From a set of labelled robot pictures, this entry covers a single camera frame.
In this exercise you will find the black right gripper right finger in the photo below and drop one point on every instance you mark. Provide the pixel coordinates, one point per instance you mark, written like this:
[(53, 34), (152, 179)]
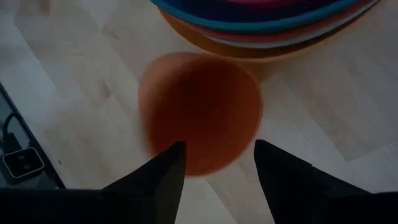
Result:
[(289, 177)]

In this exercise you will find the black white-edged connector box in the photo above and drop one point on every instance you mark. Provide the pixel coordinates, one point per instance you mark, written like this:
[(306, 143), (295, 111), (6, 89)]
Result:
[(21, 163)]

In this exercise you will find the blue bowl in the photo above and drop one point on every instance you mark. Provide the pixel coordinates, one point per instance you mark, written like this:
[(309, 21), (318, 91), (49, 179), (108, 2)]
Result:
[(258, 28)]

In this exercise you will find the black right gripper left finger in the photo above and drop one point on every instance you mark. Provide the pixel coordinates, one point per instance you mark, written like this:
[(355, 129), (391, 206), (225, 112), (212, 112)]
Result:
[(164, 174)]

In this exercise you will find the stack of coloured bowls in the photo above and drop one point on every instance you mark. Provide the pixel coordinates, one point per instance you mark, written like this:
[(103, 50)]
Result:
[(236, 51)]

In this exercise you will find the orange cup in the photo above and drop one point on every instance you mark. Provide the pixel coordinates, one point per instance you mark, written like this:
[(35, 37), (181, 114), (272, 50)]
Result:
[(202, 109)]

